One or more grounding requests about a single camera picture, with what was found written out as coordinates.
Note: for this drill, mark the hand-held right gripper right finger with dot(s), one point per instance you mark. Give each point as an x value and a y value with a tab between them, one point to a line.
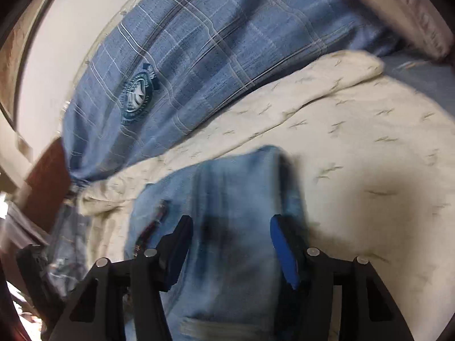
284	252

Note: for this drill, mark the blue denim pants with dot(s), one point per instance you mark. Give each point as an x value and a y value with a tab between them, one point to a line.
231	202

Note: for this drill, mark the striped beige pillow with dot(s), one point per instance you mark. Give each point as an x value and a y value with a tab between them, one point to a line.
408	14

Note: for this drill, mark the grey patterned blanket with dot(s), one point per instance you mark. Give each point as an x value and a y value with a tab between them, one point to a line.
67	241

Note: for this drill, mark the floral wall border strip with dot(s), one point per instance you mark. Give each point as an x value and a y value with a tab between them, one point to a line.
14	60

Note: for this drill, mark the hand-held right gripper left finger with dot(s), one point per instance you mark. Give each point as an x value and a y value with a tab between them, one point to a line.
175	255

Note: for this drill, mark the brown headboard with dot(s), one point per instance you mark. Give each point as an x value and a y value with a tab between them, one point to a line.
46	184

